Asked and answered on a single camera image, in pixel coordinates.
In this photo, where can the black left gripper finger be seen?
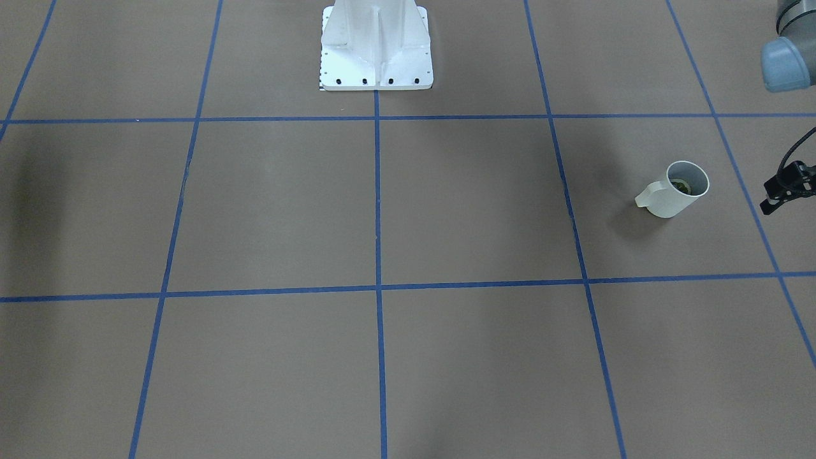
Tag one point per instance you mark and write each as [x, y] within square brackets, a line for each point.
[794, 181]

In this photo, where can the white mug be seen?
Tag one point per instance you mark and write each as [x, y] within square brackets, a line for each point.
[663, 201]

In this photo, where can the green lemon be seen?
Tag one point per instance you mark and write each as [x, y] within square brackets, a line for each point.
[681, 186]

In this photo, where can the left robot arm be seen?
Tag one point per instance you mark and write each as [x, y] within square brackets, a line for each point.
[788, 64]

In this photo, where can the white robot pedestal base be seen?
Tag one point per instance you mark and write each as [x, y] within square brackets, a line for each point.
[375, 46]

